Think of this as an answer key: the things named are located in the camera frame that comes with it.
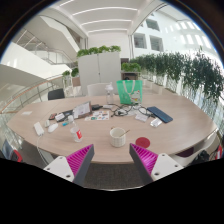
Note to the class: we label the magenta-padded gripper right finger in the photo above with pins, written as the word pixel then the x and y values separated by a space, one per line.
pixel 156 166

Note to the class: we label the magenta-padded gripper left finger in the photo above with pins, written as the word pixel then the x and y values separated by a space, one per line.
pixel 68 166

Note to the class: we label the clear water bottle red label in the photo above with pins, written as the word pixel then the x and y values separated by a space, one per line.
pixel 76 132

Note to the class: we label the flat round red coaster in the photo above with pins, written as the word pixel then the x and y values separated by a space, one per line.
pixel 142 142

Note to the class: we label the white computer mouse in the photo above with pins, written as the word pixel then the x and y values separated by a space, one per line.
pixel 52 127

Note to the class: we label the clear plastic package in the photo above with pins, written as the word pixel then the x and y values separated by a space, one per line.
pixel 155 122

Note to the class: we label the brown stirring stick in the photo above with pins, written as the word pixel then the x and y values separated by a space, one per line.
pixel 125 132

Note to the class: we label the white cup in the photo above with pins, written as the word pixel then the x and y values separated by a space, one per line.
pixel 116 140

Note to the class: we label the white power bank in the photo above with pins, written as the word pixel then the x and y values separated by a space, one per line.
pixel 38 128

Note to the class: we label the dark blue keyboard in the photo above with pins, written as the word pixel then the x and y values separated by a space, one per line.
pixel 160 114

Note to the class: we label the white booklet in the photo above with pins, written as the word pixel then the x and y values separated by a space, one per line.
pixel 82 110

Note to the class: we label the colourful sticker sheet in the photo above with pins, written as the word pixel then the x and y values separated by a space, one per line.
pixel 97 116

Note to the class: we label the black power adapter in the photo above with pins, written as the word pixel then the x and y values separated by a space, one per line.
pixel 96 107

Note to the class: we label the black chair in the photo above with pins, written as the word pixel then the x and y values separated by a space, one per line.
pixel 56 94

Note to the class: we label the green tote bag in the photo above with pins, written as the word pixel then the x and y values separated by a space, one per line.
pixel 129 93

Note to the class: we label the glass balustrade railing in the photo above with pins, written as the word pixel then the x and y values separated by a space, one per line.
pixel 30 95

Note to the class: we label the white chair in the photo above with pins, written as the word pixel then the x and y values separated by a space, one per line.
pixel 97 90

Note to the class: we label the clear shaker bottle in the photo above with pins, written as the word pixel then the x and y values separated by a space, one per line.
pixel 109 95

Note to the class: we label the white cabinet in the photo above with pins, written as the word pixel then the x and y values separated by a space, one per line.
pixel 99 71

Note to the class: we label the long green plant hedge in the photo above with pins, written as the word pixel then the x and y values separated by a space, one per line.
pixel 190 71

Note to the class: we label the green plants in brown planter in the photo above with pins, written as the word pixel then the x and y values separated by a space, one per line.
pixel 130 67

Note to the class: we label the green plants on cabinet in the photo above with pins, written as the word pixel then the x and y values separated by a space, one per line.
pixel 98 50

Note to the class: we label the ceiling light strips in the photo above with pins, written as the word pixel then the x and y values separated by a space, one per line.
pixel 105 22

